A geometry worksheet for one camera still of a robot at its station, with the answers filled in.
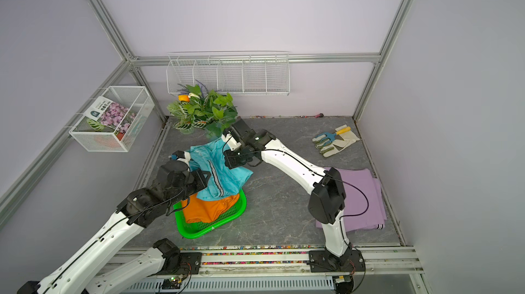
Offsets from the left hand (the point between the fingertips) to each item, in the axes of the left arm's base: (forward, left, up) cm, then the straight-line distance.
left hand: (211, 176), depth 72 cm
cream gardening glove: (+29, -64, -21) cm, 73 cm away
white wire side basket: (+15, +42, +7) cm, 45 cm away
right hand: (+7, -5, -3) cm, 9 cm away
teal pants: (+2, -3, -8) cm, 9 cm away
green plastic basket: (-13, +10, -18) cm, 25 cm away
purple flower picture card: (+22, +35, +12) cm, 43 cm away
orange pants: (-6, +9, -17) cm, 20 cm away
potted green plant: (+22, +5, +13) cm, 26 cm away
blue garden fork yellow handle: (+31, -54, -22) cm, 66 cm away
